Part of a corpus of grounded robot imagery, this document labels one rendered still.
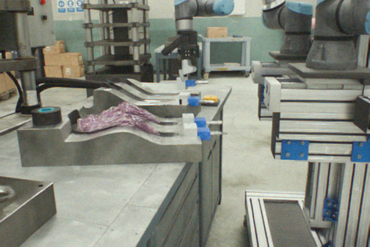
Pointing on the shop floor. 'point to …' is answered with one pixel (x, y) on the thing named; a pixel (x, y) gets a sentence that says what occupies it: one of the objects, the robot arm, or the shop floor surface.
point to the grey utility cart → (224, 64)
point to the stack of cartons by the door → (62, 62)
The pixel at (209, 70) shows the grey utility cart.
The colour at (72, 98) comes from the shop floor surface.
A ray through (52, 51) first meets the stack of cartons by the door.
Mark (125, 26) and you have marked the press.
